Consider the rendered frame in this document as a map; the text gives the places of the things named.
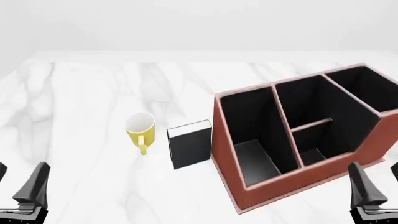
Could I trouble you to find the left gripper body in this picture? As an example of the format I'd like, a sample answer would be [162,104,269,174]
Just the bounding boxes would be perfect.
[0,202,49,224]

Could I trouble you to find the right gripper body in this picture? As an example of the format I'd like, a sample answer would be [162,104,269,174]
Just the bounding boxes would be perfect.
[349,203,398,224]

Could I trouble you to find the red-brown desk caddy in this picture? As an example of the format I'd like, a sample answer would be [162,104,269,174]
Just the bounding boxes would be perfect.
[210,62,398,216]

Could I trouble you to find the black book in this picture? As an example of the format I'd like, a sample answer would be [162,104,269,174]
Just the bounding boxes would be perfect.
[166,119,213,170]

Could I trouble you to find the yellow mug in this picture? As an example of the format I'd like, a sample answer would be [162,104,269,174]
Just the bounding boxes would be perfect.
[124,112,156,156]

